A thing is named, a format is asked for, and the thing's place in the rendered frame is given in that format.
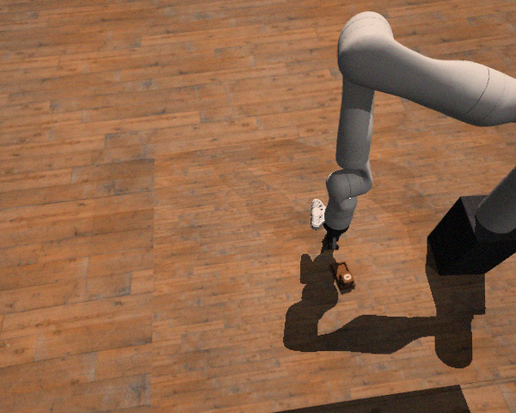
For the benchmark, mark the brown rectangular tray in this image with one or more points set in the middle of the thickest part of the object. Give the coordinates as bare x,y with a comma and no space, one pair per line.
338,268

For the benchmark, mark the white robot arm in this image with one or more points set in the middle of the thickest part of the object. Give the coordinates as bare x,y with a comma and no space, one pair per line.
370,59

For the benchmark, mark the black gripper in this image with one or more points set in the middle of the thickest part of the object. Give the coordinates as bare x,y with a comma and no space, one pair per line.
333,235

